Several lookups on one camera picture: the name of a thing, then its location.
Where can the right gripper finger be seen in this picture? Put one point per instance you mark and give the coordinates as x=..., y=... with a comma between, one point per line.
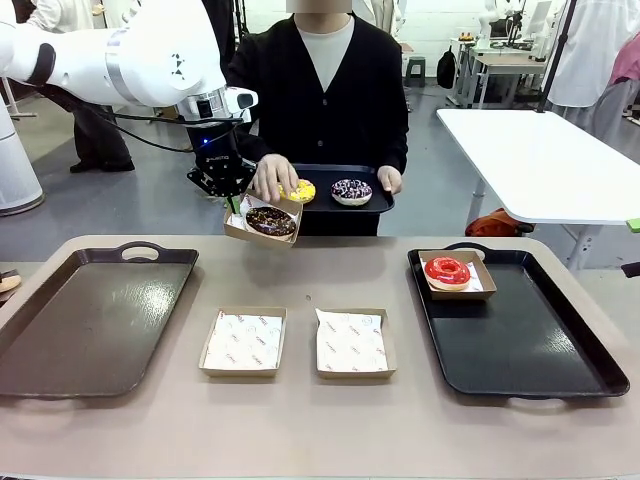
x=632, y=270
x=634, y=225

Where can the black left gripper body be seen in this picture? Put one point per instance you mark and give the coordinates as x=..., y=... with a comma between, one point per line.
x=217, y=150

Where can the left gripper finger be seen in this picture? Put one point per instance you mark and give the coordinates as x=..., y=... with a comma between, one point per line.
x=207, y=182
x=241, y=181

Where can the chocolate sprinkled donut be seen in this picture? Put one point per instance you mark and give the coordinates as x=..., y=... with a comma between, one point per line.
x=257, y=223

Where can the yellow sprinkled donut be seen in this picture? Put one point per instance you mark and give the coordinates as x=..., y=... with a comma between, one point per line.
x=306, y=191

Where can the brown cardboard donut box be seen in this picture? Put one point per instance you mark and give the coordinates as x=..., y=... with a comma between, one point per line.
x=240, y=372
x=480, y=295
x=265, y=243
x=357, y=375

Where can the small black serving tray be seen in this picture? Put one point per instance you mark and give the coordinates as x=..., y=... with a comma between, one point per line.
x=325, y=207

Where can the purple white sprinkled donut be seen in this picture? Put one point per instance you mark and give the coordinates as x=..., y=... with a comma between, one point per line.
x=342, y=196

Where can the red glazed donut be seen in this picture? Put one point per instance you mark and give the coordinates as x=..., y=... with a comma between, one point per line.
x=435, y=272

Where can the person's left forearm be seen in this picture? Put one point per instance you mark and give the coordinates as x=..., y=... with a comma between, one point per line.
x=395, y=145

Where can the person's right forearm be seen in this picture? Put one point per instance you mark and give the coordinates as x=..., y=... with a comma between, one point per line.
x=257, y=145

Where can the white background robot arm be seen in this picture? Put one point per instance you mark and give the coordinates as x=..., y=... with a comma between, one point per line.
x=487, y=22

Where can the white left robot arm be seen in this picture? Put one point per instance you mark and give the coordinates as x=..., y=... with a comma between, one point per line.
x=150, y=50

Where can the large black plastic serving tray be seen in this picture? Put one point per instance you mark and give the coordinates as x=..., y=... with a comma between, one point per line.
x=510, y=345

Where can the brown plastic serving tray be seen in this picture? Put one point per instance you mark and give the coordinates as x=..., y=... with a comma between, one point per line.
x=90, y=325

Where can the person's right hand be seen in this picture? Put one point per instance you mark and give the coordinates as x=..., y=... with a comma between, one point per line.
x=274, y=177

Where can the person's left hand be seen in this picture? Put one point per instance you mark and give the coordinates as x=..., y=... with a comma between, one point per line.
x=391, y=179

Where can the large white table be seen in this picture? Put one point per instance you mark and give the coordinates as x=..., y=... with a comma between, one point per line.
x=550, y=165

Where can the grey garment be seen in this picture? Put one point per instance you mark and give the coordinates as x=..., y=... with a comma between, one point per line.
x=615, y=115

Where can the bystander in white top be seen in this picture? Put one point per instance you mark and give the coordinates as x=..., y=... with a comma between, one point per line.
x=100, y=145

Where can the orange bag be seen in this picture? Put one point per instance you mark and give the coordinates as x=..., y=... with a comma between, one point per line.
x=492, y=224

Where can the person in black cardigan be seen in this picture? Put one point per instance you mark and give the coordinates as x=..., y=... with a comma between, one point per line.
x=360, y=100

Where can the pink garment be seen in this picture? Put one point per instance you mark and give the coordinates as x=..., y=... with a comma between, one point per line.
x=627, y=60

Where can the white hanging garment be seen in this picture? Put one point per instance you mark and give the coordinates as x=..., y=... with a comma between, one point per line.
x=595, y=50

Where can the black slanted pole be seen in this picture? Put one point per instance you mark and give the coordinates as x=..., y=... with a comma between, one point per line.
x=555, y=60

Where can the white cylindrical appliance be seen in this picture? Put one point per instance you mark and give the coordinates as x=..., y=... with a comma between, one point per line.
x=17, y=165

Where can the white background desk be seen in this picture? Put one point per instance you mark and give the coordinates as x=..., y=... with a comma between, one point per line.
x=20, y=114

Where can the background desk with wooden top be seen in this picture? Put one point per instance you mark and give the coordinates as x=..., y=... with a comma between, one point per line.
x=510, y=62

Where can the grey plastic stool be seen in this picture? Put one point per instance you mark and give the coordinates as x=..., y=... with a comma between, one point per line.
x=415, y=67

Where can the small wooden top side table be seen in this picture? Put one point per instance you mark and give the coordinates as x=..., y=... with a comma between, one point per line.
x=407, y=47

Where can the beige hanging coat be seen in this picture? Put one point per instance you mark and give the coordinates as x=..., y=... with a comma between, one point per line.
x=382, y=12

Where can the tan and brown round object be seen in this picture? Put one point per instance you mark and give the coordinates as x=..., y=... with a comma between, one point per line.
x=7, y=282

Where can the black backpack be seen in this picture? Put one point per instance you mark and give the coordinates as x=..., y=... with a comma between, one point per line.
x=446, y=67

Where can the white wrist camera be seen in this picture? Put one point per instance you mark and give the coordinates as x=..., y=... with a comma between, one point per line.
x=240, y=99

